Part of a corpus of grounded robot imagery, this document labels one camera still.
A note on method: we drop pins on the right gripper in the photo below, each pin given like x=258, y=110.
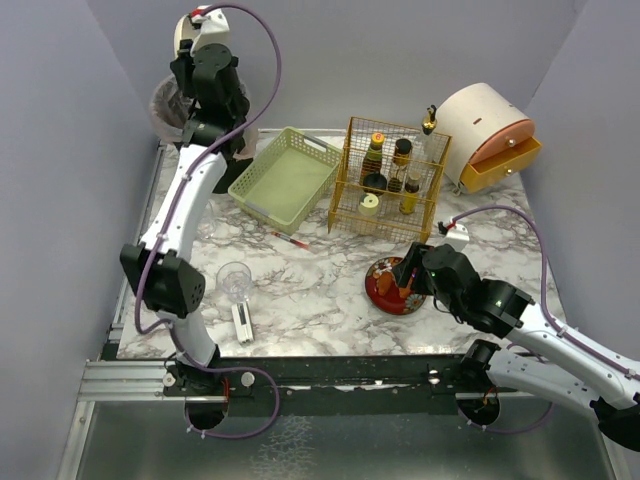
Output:
x=413, y=265

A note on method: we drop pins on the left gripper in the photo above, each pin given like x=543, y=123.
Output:
x=181, y=68

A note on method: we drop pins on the cream round plate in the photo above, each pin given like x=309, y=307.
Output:
x=186, y=33

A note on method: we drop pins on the red floral plate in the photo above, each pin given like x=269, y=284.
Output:
x=391, y=303

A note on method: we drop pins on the small yellow spice bottle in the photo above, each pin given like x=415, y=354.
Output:
x=411, y=189

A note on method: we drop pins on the green-lid seasoning shaker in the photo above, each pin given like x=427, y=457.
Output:
x=368, y=204

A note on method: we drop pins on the black-lid glass jar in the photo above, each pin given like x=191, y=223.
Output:
x=374, y=183

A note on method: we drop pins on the gold-spout oil bottle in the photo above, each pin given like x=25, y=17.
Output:
x=428, y=141

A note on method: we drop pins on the yellow-lid sauce jar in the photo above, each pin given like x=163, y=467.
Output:
x=372, y=160

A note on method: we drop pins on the gold-cap pepper grinder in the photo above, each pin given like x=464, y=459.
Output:
x=400, y=161

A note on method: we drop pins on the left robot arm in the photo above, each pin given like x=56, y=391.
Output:
x=168, y=289

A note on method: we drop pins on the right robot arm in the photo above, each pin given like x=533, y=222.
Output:
x=578, y=372

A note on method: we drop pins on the left orange croquette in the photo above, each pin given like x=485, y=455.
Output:
x=384, y=283

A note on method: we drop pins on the black ribbed trash bin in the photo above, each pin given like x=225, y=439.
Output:
x=241, y=161

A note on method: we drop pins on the pale green plastic basket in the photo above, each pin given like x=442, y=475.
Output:
x=286, y=179

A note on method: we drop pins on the white round drawer box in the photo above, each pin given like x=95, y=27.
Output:
x=491, y=139

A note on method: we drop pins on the clear plastic cup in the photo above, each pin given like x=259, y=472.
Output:
x=235, y=280
x=208, y=224

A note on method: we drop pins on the red pen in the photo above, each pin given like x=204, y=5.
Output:
x=291, y=240

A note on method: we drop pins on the white folded peeler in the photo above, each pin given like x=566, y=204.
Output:
x=242, y=322

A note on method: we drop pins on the gold wire rack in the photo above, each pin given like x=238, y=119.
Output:
x=389, y=223

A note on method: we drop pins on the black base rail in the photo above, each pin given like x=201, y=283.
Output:
x=314, y=386

